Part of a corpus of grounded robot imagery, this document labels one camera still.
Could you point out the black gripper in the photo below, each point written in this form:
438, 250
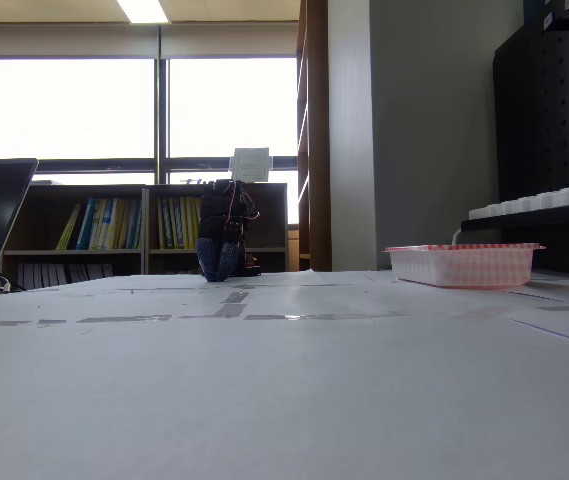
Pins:
215, 231

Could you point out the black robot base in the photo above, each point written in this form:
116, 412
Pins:
250, 270

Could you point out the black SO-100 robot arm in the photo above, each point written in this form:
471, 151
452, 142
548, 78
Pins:
219, 200

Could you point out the pink checkered tray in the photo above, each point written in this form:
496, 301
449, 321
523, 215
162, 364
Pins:
464, 265

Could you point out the white paper sign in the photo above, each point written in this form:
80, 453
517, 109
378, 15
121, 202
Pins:
251, 164

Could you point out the low wooden bookshelf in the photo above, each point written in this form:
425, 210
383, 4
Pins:
114, 230

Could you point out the row of yellow blue books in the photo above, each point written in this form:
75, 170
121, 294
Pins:
101, 223

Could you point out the row of white binders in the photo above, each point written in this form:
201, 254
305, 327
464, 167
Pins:
64, 274

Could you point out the tall brown wooden shelf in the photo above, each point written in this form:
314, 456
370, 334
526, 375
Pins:
314, 135

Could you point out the beige roller blind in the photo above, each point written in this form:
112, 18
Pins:
134, 41

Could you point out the ceiling light panel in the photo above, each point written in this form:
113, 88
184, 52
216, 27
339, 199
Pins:
142, 10

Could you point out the black desk riser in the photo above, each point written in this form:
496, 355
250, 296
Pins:
534, 225

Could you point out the white keyboard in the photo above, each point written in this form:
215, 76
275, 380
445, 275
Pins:
539, 200

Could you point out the black pegboard panel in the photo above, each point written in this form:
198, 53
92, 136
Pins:
546, 115

